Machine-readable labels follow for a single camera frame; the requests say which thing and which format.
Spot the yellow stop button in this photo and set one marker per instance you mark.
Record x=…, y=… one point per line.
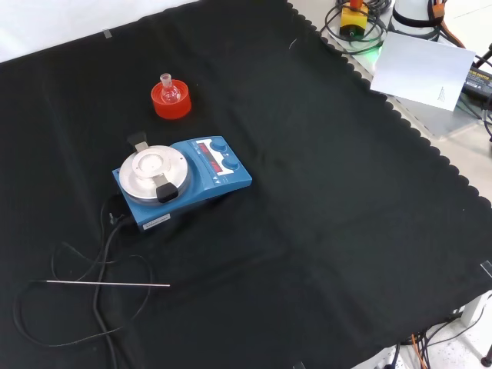
x=353, y=21

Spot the white bench leg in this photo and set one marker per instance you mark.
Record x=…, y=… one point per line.
x=474, y=309

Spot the clear tape strip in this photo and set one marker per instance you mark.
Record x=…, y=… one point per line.
x=487, y=268
x=107, y=34

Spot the black bench cloth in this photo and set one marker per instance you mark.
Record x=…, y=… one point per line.
x=307, y=215

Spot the black power adapter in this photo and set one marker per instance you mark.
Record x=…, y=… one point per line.
x=478, y=82

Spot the pale board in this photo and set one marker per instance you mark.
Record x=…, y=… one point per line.
x=419, y=71

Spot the grey metal base plate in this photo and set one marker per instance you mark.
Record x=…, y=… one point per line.
x=434, y=119

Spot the blue heater with steel plate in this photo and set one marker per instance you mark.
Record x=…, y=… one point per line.
x=200, y=184

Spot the clear round-bottom glass flask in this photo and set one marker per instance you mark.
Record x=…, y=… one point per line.
x=169, y=94

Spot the thin steel probe rod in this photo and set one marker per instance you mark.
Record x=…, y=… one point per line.
x=115, y=284

